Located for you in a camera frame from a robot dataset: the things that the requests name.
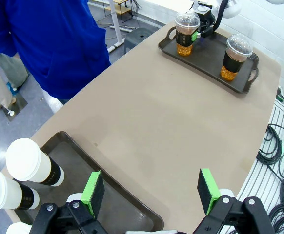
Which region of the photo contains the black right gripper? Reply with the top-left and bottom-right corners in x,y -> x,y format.
191,9 -> 216,41

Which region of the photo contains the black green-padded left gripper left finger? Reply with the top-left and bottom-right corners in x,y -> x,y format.
31,170 -> 108,234

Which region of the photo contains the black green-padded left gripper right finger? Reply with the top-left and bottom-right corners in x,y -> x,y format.
192,168 -> 277,234

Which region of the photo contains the iced tea cup black sleeve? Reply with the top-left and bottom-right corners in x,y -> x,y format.
174,11 -> 201,57
220,34 -> 253,82

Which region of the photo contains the white lidded paper coffee cup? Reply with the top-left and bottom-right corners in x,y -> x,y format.
5,137 -> 65,187
0,170 -> 40,211
6,222 -> 33,234

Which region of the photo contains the brown plastic serving tray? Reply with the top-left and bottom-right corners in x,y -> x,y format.
158,26 -> 260,95
10,131 -> 164,234

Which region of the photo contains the white slotted mounting base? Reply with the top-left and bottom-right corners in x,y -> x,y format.
237,97 -> 284,234

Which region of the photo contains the dark grey plastic stool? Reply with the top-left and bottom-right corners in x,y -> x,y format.
123,27 -> 162,54

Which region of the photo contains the white power strip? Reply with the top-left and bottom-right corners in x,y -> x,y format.
109,24 -> 137,32

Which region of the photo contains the wooden shelf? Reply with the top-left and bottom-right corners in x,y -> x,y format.
88,0 -> 133,18

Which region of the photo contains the dark metal floor plate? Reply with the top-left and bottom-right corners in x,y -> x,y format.
3,94 -> 28,122

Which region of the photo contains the person in blue hoodie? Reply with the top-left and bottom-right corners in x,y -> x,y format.
0,0 -> 112,105

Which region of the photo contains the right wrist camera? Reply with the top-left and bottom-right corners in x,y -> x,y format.
192,0 -> 213,13

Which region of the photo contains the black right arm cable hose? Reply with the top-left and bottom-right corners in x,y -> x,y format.
213,0 -> 230,32

